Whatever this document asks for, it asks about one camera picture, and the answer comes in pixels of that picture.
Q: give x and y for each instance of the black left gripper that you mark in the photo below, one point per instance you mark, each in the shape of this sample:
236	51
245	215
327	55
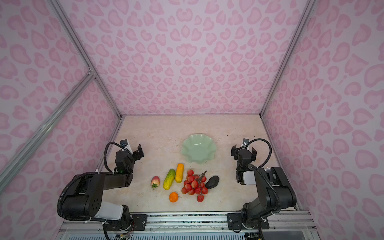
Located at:
135	154

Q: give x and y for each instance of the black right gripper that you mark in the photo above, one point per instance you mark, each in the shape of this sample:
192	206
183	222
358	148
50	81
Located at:
244	153

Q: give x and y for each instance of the red yellow fake peach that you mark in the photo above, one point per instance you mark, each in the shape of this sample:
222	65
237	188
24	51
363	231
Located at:
155	182

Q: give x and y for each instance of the green fake cucumber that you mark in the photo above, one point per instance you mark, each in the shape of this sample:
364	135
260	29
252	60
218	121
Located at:
169	179

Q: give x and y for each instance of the dark fake avocado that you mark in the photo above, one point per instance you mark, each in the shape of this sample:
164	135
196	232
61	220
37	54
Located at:
212	182

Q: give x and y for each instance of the yellow fake squash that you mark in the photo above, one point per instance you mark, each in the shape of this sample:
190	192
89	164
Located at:
179	173

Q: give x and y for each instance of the small fake orange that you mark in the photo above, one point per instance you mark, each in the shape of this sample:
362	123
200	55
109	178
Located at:
174	197

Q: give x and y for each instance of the red fake grape bunch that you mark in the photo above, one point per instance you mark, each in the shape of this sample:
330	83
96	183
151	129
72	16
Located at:
196	185

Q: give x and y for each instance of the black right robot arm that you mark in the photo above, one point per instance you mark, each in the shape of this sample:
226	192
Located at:
274	191

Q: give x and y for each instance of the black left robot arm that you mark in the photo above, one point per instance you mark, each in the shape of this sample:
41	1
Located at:
82	198

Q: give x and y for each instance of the light green wavy fruit bowl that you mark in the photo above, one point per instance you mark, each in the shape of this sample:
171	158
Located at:
199	148

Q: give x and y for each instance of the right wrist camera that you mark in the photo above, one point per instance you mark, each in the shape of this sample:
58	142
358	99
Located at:
245	143

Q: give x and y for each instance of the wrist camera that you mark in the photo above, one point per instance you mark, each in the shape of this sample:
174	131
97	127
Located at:
126	145
245	143

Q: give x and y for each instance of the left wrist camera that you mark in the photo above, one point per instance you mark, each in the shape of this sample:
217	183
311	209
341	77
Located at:
126	145

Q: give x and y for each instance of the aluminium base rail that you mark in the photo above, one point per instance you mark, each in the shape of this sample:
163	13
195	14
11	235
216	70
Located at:
286	225

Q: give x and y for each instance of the aluminium frame diagonal bar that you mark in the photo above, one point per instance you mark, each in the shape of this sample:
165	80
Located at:
19	160

